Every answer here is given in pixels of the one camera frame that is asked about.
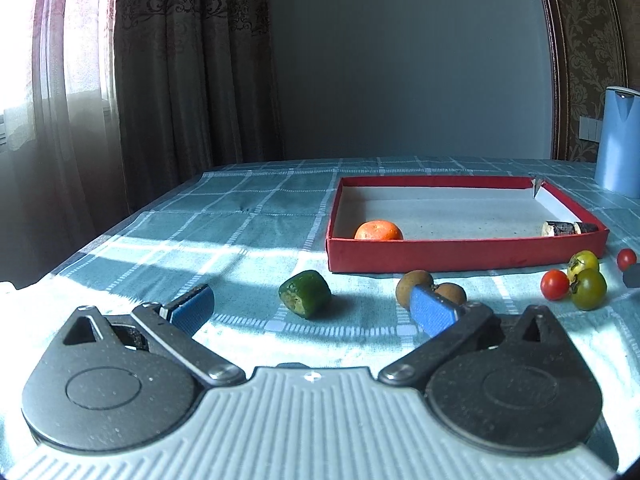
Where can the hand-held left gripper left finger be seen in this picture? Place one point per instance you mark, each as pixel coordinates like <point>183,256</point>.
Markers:
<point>192,306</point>

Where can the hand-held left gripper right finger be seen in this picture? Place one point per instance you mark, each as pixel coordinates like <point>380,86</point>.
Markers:
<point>432,311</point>

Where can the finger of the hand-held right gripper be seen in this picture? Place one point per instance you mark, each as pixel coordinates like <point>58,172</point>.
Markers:
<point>633,276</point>

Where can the brown kiwi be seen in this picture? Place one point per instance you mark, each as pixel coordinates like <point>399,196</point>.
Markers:
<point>412,284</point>
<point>452,292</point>

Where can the red cardboard box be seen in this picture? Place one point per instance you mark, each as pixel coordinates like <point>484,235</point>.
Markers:
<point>450,210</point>

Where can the red cherry tomato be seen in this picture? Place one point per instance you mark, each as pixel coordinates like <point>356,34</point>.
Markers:
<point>555,284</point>
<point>626,258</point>

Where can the dark green tomato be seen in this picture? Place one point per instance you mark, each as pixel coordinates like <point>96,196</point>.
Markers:
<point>590,289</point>

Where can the yellow-green tomato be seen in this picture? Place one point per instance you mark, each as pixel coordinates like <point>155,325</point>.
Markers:
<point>584,261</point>

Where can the dark eggplant piece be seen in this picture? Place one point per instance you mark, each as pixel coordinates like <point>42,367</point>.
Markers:
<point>557,229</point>
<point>587,228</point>

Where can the teal checked tablecloth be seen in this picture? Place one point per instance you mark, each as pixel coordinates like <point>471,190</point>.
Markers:
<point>225,240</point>

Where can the orange tangerine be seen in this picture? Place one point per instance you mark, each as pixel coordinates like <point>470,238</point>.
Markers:
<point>378,230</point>

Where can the green cucumber piece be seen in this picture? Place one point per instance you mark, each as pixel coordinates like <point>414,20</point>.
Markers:
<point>306,294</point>

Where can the blue kettle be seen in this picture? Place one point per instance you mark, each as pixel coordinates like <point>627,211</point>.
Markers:
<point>619,145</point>

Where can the brown patterned curtain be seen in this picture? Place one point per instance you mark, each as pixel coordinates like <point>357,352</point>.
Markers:
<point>195,85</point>

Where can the white sheer curtain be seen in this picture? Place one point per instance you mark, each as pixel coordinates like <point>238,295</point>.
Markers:
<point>60,110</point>

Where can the white wall switch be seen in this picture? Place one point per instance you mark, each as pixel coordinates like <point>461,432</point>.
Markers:
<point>591,127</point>

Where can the brown wooden frame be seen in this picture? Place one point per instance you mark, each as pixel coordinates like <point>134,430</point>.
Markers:
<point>552,60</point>

